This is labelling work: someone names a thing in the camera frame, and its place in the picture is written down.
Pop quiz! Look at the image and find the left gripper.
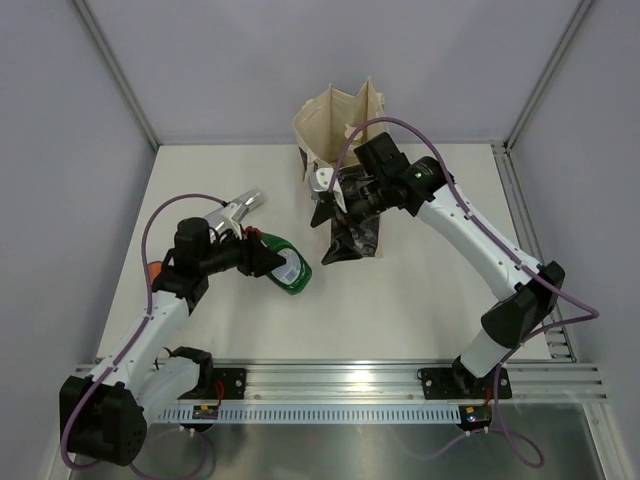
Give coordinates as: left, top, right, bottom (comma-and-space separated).
198, 223, 285, 278

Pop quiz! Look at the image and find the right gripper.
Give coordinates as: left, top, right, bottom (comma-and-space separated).
311, 177, 391, 266

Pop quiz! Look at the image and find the green bottle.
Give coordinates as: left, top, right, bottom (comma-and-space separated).
245, 226, 312, 295

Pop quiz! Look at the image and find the cream canvas tote bag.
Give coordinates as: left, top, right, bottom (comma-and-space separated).
293, 79, 387, 260

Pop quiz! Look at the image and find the small orange bottle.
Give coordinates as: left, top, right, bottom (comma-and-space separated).
147, 261, 162, 280

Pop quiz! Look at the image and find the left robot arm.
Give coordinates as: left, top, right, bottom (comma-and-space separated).
59, 217, 286, 469

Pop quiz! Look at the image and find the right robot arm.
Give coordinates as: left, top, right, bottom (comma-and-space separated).
307, 132, 565, 398

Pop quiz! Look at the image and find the beige pump bottle in bag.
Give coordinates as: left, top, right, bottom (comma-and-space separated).
344, 124, 363, 142

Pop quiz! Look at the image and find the silver squeeze tube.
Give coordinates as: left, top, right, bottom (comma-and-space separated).
204, 188, 265, 228

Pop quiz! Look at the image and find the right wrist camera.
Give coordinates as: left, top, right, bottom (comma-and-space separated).
307, 167, 347, 213

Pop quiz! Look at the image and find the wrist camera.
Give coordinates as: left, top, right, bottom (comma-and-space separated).
307, 167, 347, 213
212, 202, 246, 238

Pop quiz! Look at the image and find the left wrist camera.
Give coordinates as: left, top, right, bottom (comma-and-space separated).
212, 202, 246, 238

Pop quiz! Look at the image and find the aluminium mounting rail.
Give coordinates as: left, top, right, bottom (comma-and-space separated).
215, 360, 608, 404

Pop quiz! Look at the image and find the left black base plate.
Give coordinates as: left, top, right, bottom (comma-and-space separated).
197, 367, 247, 401

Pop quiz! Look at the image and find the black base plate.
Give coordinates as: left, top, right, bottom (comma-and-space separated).
197, 367, 247, 401
417, 367, 513, 400

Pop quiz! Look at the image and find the white slotted cable duct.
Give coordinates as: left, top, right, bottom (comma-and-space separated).
156, 404, 461, 425

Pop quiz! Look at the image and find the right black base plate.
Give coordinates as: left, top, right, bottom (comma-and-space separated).
417, 367, 513, 400

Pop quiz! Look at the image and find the aluminium frame post left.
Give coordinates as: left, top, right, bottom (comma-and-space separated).
70, 0, 161, 152

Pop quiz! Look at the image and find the aluminium frame post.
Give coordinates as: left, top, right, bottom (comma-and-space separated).
502, 0, 599, 154
70, 0, 161, 152

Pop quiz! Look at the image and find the aluminium frame post right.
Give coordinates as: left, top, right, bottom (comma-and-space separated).
502, 0, 599, 154

